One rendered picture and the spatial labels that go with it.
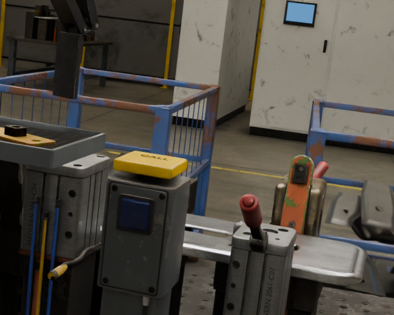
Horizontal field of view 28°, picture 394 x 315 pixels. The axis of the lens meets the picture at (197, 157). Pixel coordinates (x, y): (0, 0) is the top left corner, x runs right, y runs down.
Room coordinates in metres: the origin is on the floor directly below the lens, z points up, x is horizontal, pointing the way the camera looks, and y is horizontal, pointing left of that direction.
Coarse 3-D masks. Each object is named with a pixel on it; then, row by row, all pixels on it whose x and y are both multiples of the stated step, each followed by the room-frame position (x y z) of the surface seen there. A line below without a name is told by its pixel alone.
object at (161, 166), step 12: (132, 156) 0.77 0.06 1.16; (144, 156) 0.78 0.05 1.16; (156, 156) 0.79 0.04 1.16; (168, 156) 0.79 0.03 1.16; (120, 168) 0.75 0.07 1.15; (132, 168) 0.74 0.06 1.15; (144, 168) 0.74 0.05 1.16; (156, 168) 0.74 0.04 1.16; (168, 168) 0.74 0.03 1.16; (180, 168) 0.77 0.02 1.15; (156, 180) 0.76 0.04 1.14
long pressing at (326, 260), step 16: (192, 224) 1.12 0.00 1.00; (208, 224) 1.14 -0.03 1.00; (224, 224) 1.15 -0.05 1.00; (192, 240) 1.04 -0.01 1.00; (208, 240) 1.05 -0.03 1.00; (224, 240) 1.06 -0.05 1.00; (304, 240) 1.11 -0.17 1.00; (320, 240) 1.12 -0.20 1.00; (192, 256) 1.01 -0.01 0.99; (208, 256) 1.00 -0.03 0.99; (224, 256) 1.00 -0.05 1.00; (304, 256) 1.03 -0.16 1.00; (320, 256) 1.04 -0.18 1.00; (336, 256) 1.05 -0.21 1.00; (352, 256) 1.06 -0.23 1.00; (304, 272) 0.97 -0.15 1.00; (320, 272) 0.97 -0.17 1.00; (336, 272) 0.97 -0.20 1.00; (352, 272) 0.99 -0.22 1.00
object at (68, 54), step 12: (60, 36) 0.86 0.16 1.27; (72, 36) 0.85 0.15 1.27; (60, 48) 0.85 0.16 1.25; (72, 48) 0.85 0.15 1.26; (60, 60) 0.85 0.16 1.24; (72, 60) 0.84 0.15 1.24; (60, 72) 0.85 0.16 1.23; (72, 72) 0.84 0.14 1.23; (60, 84) 0.85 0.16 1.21; (72, 84) 0.84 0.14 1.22; (60, 96) 0.85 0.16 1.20; (72, 96) 0.84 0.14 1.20
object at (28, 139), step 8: (0, 128) 0.82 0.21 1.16; (8, 128) 0.79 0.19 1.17; (16, 128) 0.78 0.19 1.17; (24, 128) 0.79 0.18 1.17; (0, 136) 0.78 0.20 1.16; (8, 136) 0.78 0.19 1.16; (16, 136) 0.79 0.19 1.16; (24, 136) 0.79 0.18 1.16; (32, 136) 0.80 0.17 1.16; (24, 144) 0.76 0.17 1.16; (32, 144) 0.76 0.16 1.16; (40, 144) 0.77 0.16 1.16; (48, 144) 0.78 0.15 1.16
